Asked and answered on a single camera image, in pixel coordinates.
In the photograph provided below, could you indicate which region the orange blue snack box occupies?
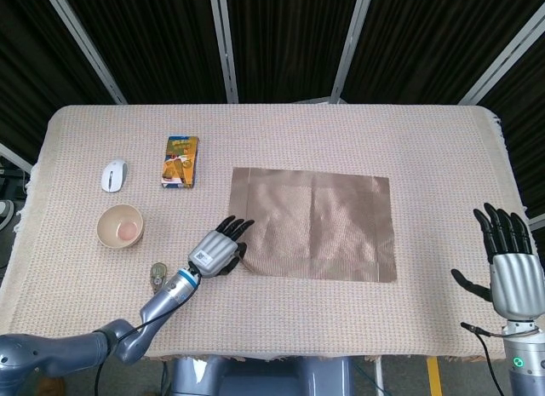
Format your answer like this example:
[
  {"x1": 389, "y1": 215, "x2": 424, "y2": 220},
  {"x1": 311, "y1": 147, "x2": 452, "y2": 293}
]
[{"x1": 160, "y1": 135, "x2": 200, "y2": 189}]

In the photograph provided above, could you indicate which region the green correction tape dispenser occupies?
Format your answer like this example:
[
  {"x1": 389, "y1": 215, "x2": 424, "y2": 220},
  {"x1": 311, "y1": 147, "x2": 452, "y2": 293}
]
[{"x1": 149, "y1": 262, "x2": 169, "y2": 295}]

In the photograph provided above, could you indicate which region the white table leg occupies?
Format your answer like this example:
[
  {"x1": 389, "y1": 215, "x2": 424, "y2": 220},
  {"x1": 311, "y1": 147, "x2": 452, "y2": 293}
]
[{"x1": 373, "y1": 356, "x2": 384, "y2": 396}]

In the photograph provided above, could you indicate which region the white computer mouse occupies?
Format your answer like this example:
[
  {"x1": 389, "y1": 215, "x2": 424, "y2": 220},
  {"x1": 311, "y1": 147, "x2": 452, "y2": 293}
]
[{"x1": 100, "y1": 158, "x2": 129, "y2": 194}]

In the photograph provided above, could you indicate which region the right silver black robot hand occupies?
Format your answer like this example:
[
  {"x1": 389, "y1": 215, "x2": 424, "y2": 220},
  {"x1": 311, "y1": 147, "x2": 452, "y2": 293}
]
[{"x1": 450, "y1": 202, "x2": 545, "y2": 320}]

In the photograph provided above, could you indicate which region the brown woven placemat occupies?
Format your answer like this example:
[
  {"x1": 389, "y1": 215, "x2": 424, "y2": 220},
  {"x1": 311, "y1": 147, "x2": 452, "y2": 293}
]
[{"x1": 227, "y1": 167, "x2": 398, "y2": 283}]

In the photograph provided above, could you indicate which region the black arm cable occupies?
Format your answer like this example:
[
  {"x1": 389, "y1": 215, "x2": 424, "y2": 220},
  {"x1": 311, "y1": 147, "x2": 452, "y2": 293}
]
[
  {"x1": 461, "y1": 322, "x2": 512, "y2": 396},
  {"x1": 94, "y1": 310, "x2": 169, "y2": 396}
]

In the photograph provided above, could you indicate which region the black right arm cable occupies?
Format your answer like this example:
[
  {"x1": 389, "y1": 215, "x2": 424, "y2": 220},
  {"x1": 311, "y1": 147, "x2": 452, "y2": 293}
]
[{"x1": 461, "y1": 322, "x2": 512, "y2": 396}]

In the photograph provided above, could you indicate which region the beige woven tablecloth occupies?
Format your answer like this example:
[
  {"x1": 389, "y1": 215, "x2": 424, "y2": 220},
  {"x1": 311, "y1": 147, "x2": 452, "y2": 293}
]
[{"x1": 0, "y1": 104, "x2": 544, "y2": 363}]

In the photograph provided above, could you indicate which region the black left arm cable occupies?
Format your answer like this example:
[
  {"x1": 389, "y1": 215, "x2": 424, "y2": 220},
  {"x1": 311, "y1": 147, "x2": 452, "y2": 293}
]
[{"x1": 94, "y1": 310, "x2": 169, "y2": 396}]

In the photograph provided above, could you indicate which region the white frame post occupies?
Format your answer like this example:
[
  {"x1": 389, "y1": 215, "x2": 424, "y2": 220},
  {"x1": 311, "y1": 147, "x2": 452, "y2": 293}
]
[
  {"x1": 457, "y1": 3, "x2": 545, "y2": 106},
  {"x1": 0, "y1": 142, "x2": 34, "y2": 174},
  {"x1": 40, "y1": 0, "x2": 128, "y2": 106},
  {"x1": 207, "y1": 0, "x2": 239, "y2": 104},
  {"x1": 330, "y1": 0, "x2": 376, "y2": 102}
]

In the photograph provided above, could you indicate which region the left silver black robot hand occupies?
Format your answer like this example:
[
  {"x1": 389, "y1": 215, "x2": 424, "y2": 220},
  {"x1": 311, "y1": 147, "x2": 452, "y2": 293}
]
[{"x1": 186, "y1": 215, "x2": 255, "y2": 279}]

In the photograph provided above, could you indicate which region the beige pink bowl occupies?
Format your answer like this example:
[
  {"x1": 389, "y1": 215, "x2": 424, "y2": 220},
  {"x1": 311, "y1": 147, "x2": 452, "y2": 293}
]
[{"x1": 96, "y1": 204, "x2": 145, "y2": 250}]

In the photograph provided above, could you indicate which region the dark curtain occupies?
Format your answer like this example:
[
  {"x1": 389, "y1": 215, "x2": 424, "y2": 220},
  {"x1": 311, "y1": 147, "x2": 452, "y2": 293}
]
[{"x1": 0, "y1": 0, "x2": 545, "y2": 218}]

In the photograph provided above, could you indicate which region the brown shoe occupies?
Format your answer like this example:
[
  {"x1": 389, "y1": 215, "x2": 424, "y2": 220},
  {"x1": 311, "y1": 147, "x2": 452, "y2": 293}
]
[{"x1": 37, "y1": 372, "x2": 67, "y2": 396}]

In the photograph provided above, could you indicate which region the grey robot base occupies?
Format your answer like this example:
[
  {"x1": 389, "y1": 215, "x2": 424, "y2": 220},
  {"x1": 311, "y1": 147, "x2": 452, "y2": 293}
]
[{"x1": 169, "y1": 355, "x2": 354, "y2": 396}]

